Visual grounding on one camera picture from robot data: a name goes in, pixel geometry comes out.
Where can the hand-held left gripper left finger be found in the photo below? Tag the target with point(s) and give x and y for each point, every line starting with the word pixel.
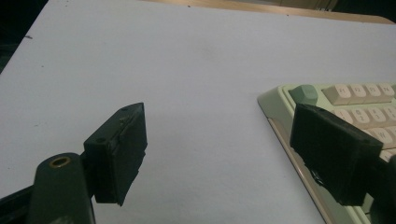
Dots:
pixel 118 149

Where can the green and beige keyboard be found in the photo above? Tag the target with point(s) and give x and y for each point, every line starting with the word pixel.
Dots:
pixel 280 102

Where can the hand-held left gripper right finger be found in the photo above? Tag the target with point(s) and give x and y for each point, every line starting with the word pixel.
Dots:
pixel 330 146

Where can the white table cover sheet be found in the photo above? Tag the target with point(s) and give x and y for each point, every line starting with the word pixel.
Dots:
pixel 193 68

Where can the wooden table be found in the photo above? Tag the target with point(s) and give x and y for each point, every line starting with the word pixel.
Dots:
pixel 280 9

